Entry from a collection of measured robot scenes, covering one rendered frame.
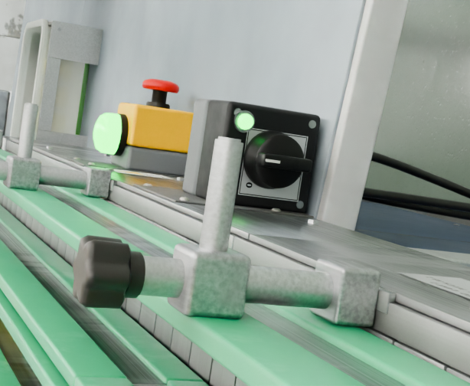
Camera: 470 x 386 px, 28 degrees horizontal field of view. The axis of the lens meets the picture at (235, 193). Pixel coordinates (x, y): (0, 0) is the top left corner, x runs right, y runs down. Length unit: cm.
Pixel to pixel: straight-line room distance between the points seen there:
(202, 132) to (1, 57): 432
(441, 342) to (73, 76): 116
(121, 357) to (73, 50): 92
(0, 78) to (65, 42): 359
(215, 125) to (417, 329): 38
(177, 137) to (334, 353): 66
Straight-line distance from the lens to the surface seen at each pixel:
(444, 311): 39
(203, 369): 60
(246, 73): 93
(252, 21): 94
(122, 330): 69
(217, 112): 75
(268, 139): 72
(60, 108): 149
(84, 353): 61
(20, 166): 83
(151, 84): 103
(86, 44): 150
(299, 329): 41
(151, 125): 101
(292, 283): 41
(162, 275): 39
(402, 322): 41
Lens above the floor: 110
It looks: 23 degrees down
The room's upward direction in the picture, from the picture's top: 83 degrees counter-clockwise
